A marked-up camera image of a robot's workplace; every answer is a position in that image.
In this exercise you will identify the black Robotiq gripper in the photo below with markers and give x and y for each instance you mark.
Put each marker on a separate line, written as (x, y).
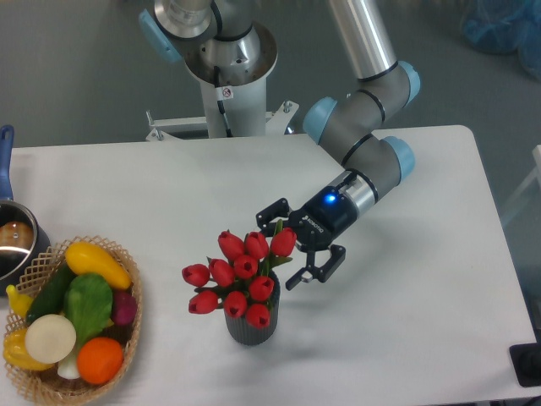
(316, 224)

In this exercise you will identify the red tulip bouquet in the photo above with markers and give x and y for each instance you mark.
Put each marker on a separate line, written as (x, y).
(240, 283)

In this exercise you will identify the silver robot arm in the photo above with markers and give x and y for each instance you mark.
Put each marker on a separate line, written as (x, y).
(231, 55)

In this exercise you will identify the dark ribbed vase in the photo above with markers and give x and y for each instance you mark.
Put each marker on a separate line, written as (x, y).
(253, 332)

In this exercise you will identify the purple red onion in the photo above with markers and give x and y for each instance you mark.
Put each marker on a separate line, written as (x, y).
(124, 308)

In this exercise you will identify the yellow squash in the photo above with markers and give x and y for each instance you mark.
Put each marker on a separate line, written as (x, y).
(83, 258)

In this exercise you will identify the green lettuce leaf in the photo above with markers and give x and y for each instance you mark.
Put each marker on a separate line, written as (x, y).
(88, 305)

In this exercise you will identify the orange fruit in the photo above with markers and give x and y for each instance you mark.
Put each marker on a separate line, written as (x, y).
(99, 360)

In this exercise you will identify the black device at table edge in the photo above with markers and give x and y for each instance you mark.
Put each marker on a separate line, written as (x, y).
(526, 362)

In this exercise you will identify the green cucumber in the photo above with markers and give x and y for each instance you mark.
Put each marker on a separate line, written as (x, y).
(50, 299)

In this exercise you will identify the white leek stalk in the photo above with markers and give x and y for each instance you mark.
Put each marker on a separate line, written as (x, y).
(67, 368)

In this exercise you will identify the blue plastic bag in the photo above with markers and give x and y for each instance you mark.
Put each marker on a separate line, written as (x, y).
(505, 27)

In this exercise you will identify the white onion half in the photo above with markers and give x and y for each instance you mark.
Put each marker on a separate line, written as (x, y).
(50, 339)

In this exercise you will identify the yellow banana tip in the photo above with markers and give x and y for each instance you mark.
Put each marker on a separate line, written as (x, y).
(19, 303)

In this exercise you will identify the woven wicker basket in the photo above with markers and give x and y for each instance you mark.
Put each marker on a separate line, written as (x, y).
(46, 387)

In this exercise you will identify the yellow bell pepper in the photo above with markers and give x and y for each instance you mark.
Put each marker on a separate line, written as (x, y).
(16, 354)

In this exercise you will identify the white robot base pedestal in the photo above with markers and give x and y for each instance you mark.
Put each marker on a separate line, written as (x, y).
(230, 111)

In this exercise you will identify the blue handled saucepan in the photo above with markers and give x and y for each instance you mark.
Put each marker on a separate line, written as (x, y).
(22, 238)

